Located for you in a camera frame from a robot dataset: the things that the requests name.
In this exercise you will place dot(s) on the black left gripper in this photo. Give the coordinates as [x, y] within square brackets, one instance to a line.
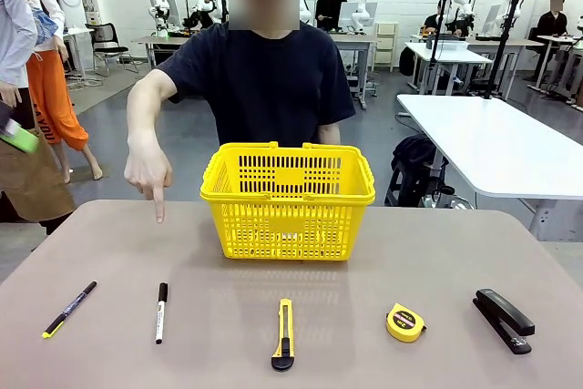
[7, 120]

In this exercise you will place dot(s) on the black and white marker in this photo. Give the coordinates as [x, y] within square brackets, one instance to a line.
[161, 316]

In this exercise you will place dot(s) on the yellow tape measure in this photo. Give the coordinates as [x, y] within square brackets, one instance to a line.
[403, 323]

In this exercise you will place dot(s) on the black stapler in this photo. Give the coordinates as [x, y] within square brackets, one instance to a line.
[505, 316]

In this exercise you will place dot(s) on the person's right forearm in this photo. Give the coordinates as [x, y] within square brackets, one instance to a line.
[143, 111]

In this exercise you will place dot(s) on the person's left forearm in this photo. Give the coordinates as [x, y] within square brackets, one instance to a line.
[329, 134]

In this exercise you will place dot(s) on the person in dark t-shirt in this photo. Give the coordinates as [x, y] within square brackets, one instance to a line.
[264, 88]

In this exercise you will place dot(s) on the yellow plastic shopping basket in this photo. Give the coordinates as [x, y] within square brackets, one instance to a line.
[291, 229]

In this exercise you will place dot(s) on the background person in black top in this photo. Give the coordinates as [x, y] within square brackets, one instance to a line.
[330, 8]

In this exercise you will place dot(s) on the background person behind tripod pole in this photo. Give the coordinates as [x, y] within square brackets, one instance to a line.
[430, 21]

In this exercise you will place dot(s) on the background person in black clothes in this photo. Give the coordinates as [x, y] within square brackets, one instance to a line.
[552, 24]

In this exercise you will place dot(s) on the person's right hand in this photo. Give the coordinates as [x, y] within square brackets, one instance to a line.
[148, 166]

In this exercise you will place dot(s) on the mannequin with brown apron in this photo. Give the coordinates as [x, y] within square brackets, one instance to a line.
[27, 179]

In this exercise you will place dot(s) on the black office chair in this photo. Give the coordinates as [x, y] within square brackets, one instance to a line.
[107, 36]

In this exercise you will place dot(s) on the grey background desk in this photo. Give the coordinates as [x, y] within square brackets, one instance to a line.
[155, 39]

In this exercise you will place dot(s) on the black pen with yellow cap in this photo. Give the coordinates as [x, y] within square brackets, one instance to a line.
[68, 311]

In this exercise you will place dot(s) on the yellow black utility knife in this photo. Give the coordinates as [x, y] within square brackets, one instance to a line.
[283, 352]

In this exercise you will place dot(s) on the white drawer cabinet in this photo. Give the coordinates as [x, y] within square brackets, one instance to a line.
[386, 47]

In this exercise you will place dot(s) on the black backpack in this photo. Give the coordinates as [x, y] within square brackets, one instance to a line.
[412, 156]

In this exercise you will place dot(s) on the thin black tripod pole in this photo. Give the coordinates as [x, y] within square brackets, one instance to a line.
[436, 43]

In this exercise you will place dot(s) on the white background desk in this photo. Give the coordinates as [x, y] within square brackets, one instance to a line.
[451, 54]

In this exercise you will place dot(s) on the large white table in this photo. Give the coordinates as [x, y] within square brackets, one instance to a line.
[492, 143]

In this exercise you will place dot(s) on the black camera tripod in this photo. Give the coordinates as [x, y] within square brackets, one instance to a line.
[501, 56]

